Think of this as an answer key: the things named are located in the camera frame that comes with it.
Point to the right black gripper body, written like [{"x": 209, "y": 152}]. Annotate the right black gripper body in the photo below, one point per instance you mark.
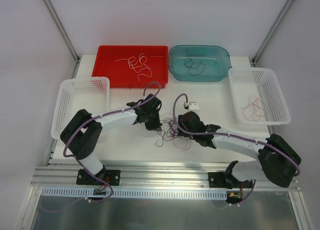
[{"x": 185, "y": 126}]

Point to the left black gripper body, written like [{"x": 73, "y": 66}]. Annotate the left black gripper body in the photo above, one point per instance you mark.
[{"x": 152, "y": 122}]

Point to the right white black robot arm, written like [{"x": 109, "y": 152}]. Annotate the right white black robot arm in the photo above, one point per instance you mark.
[{"x": 272, "y": 157}]

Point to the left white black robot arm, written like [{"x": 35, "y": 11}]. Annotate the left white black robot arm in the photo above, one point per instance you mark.
[{"x": 81, "y": 135}]

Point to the red plastic tray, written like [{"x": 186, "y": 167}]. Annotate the red plastic tray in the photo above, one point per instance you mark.
[{"x": 132, "y": 66}]

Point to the teal translucent plastic tub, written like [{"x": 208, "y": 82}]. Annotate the teal translucent plastic tub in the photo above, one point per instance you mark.
[{"x": 199, "y": 63}]

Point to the left white perforated basket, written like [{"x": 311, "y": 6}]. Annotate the left white perforated basket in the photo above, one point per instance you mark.
[{"x": 90, "y": 93}]

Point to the white perforated basket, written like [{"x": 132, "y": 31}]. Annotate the white perforated basket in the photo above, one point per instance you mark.
[
  {"x": 90, "y": 93},
  {"x": 257, "y": 97}
]

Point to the right white perforated basket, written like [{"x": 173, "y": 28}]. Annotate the right white perforated basket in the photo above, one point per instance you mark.
[{"x": 257, "y": 97}]

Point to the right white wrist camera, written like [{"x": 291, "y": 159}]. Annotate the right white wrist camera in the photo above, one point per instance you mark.
[{"x": 191, "y": 106}]

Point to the aluminium mounting rail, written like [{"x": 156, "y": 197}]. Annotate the aluminium mounting rail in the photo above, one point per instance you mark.
[{"x": 134, "y": 174}]

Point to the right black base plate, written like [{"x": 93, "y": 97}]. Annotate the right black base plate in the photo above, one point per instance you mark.
[{"x": 222, "y": 180}]

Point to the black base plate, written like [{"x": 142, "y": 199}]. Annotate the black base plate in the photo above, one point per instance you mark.
[
  {"x": 222, "y": 180},
  {"x": 112, "y": 177}
]

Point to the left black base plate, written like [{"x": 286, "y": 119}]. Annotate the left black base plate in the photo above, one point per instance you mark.
[{"x": 112, "y": 177}]

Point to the left aluminium frame post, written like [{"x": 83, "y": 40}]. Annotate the left aluminium frame post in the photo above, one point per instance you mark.
[{"x": 59, "y": 25}]

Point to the aluminium frame post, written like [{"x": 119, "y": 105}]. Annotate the aluminium frame post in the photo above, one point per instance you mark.
[
  {"x": 59, "y": 25},
  {"x": 272, "y": 31}
]

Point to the white slotted cable duct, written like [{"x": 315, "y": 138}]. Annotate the white slotted cable duct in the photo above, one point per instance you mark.
[{"x": 135, "y": 193}]

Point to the right aluminium frame post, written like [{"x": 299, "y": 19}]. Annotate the right aluminium frame post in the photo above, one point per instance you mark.
[{"x": 272, "y": 31}]

